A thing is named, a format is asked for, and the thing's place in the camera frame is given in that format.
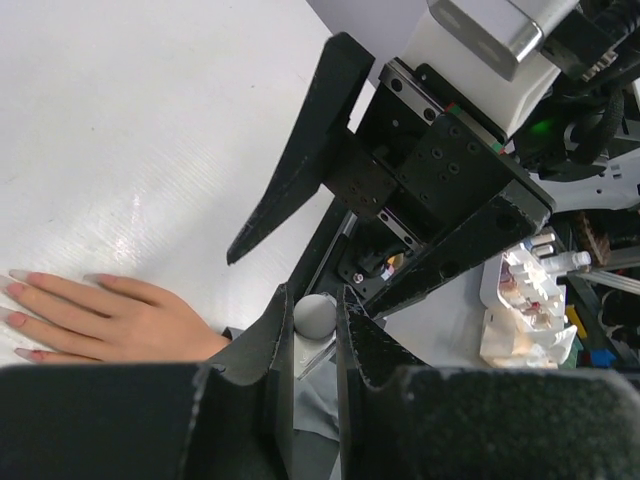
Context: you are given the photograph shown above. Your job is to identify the white tray of nail supplies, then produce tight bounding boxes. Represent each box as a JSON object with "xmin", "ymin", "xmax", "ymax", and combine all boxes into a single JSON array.
[{"xmin": 479, "ymin": 240, "xmax": 577, "ymax": 369}]

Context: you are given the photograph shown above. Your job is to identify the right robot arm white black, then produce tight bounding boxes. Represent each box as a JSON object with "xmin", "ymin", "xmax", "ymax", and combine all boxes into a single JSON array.
[{"xmin": 226, "ymin": 1, "xmax": 639, "ymax": 316}]

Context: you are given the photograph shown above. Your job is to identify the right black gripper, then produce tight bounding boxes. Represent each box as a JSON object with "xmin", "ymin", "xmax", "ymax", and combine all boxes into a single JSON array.
[{"xmin": 226, "ymin": 32, "xmax": 555, "ymax": 318}]

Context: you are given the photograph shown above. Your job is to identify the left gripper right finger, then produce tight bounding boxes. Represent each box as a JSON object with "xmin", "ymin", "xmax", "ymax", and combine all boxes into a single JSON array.
[{"xmin": 336, "ymin": 287, "xmax": 639, "ymax": 479}]

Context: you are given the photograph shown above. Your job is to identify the grey sleeved forearm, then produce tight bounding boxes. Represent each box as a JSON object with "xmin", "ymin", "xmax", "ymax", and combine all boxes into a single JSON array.
[{"xmin": 292, "ymin": 356, "xmax": 341, "ymax": 479}]

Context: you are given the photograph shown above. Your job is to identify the clear nail polish bottle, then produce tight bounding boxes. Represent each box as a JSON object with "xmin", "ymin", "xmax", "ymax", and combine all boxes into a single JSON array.
[{"xmin": 293, "ymin": 293, "xmax": 337, "ymax": 380}]

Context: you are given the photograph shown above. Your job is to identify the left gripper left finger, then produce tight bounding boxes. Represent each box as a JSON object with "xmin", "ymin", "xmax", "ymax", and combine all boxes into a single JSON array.
[{"xmin": 1, "ymin": 285, "xmax": 294, "ymax": 479}]

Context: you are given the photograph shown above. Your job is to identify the person hand long nails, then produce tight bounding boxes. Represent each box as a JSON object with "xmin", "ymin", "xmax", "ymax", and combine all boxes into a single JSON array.
[{"xmin": 1, "ymin": 270, "xmax": 230, "ymax": 365}]

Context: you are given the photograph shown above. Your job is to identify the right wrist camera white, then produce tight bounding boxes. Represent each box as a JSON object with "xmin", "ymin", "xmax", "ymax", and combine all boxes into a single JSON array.
[{"xmin": 400, "ymin": 1, "xmax": 560, "ymax": 137}]

